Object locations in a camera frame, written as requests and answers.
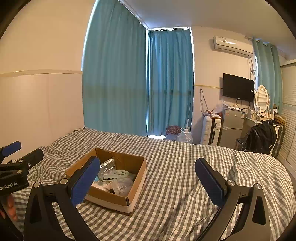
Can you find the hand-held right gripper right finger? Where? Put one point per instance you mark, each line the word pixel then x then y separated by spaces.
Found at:
pixel 209 183

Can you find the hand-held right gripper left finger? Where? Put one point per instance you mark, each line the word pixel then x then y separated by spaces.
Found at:
pixel 84 183

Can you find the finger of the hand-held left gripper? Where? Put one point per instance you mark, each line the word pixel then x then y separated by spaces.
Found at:
pixel 32 157
pixel 11 148

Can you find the silver foil packet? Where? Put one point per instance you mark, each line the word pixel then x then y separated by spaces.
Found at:
pixel 107 166

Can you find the light green plastic tool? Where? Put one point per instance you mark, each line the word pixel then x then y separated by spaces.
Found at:
pixel 114 175

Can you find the brown cardboard box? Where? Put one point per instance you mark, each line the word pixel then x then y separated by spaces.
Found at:
pixel 115 199

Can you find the clear jar with blue label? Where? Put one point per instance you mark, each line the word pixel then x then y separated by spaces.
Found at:
pixel 122 185

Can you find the person's left hand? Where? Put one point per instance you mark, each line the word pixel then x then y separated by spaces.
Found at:
pixel 10 206

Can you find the white suitcase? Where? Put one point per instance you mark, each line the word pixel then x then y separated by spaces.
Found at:
pixel 209 131

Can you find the clear water jug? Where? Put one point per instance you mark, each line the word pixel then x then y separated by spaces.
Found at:
pixel 185 136

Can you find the small grey fridge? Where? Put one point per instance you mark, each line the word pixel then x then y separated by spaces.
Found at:
pixel 232 126

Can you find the dark floral bag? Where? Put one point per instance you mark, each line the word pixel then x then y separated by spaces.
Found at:
pixel 173 130

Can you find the black jacket on chair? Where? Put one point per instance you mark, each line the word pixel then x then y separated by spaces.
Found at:
pixel 262 136

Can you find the white dressing table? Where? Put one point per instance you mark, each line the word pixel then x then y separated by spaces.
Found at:
pixel 251 121

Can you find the clear plastic bag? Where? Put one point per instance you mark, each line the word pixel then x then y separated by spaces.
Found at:
pixel 218 108

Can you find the wooden chair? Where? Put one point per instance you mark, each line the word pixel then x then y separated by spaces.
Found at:
pixel 279 129

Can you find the white louvered wardrobe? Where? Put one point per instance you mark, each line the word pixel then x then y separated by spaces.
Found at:
pixel 289 129

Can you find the white oval mirror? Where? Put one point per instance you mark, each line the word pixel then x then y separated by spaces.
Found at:
pixel 262 98

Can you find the teal corner curtain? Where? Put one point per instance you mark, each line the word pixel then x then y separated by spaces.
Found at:
pixel 170 85

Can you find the wide teal curtain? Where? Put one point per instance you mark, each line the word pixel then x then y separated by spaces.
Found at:
pixel 115 74

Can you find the narrow teal curtain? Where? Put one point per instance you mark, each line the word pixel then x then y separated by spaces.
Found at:
pixel 267 76

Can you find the white air conditioner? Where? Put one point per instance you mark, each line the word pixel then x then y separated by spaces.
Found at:
pixel 232 45

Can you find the black wall television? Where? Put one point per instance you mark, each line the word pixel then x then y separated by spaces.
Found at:
pixel 238 87

